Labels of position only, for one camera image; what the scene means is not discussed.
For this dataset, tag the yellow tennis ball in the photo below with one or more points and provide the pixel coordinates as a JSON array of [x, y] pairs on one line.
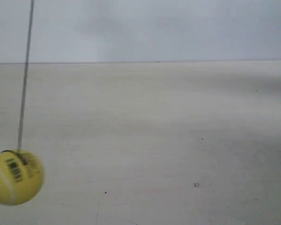
[[21, 177]]

